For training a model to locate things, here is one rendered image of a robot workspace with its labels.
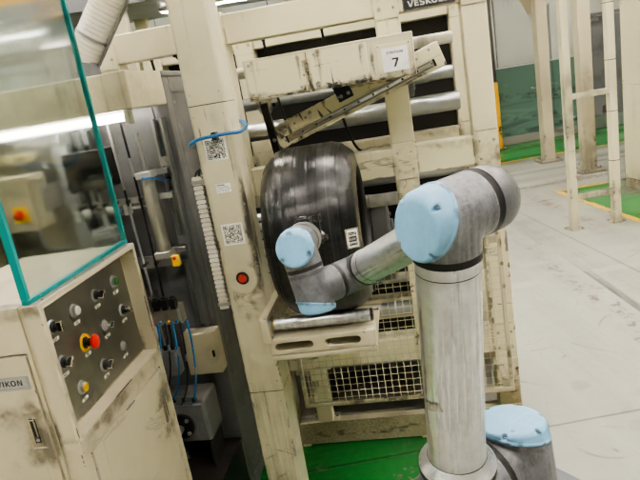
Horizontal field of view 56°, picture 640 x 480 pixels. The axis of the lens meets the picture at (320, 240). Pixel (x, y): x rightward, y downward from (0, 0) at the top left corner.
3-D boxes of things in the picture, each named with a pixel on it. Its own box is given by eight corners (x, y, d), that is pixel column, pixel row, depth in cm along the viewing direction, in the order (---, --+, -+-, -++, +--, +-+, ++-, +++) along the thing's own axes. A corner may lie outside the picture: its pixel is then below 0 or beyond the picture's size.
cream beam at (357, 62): (249, 103, 216) (241, 61, 212) (263, 99, 240) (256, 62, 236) (417, 74, 206) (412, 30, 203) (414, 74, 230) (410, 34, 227)
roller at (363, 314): (270, 330, 201) (269, 317, 202) (273, 331, 206) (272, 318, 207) (373, 320, 196) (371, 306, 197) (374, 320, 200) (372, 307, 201)
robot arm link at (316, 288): (351, 303, 147) (335, 255, 145) (312, 321, 141) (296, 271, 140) (332, 302, 155) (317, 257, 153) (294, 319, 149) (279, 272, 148)
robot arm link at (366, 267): (532, 139, 102) (355, 250, 161) (481, 157, 96) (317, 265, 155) (564, 200, 100) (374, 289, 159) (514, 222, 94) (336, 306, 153)
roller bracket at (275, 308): (264, 346, 200) (258, 319, 197) (284, 302, 238) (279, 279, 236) (273, 345, 199) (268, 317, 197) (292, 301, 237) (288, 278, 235)
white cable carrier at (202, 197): (219, 310, 212) (190, 177, 200) (223, 304, 217) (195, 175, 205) (231, 308, 211) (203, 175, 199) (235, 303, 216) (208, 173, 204)
